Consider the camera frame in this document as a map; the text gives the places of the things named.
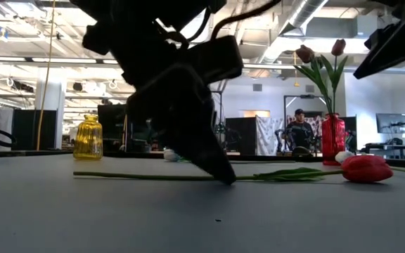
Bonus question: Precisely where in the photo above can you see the yellow glass vase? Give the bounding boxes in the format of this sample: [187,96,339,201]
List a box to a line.
[72,114,104,162]

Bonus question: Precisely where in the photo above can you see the long ceiling light rail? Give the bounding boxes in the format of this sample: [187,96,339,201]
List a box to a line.
[0,54,405,76]

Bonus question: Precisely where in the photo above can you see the black metal frame stand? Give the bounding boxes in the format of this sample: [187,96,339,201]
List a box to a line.
[282,93,327,155]

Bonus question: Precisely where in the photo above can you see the person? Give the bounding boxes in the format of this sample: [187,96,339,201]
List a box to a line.
[281,108,321,157]

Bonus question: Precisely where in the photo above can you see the black equipment desk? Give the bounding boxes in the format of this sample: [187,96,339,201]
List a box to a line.
[364,137,405,160]

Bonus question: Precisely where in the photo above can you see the black camera cable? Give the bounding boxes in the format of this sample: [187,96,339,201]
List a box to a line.
[209,0,283,39]

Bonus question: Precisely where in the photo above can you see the white square column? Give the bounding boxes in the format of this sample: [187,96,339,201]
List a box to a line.
[34,68,66,151]

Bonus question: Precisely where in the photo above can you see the black aluminium table frame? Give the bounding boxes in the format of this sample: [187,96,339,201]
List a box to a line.
[0,150,405,169]

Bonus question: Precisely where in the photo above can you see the dark red artificial tulip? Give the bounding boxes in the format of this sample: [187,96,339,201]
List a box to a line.
[320,38,349,116]
[293,44,333,116]

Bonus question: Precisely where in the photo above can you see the red glass vase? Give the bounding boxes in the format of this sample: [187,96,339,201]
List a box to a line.
[321,112,347,167]

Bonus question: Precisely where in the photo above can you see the silver ventilation duct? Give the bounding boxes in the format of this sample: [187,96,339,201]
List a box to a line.
[255,0,330,66]

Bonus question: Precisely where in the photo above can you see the yellow hanging power cord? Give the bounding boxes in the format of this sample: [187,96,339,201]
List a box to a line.
[35,0,58,152]

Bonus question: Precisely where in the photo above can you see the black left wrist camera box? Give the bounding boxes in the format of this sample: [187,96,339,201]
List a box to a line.
[183,34,245,85]

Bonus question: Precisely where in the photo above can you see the patterned white cloth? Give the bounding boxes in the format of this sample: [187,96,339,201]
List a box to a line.
[256,115,285,156]

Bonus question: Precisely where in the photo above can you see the black partition panel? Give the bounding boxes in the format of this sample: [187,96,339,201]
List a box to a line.
[225,117,258,156]
[11,109,58,151]

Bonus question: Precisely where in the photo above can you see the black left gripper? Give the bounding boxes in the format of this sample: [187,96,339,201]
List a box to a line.
[82,20,237,186]

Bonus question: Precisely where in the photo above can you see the small yellow hanging pendant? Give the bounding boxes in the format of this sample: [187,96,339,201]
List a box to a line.
[292,51,300,88]

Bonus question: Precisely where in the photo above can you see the black screen panel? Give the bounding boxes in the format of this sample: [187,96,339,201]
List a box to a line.
[97,103,129,153]

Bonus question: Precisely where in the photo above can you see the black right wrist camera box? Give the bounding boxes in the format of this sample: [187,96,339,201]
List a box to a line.
[363,27,381,50]

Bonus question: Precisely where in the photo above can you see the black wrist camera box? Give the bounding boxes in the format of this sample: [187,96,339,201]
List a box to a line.
[363,27,381,50]
[183,34,245,85]

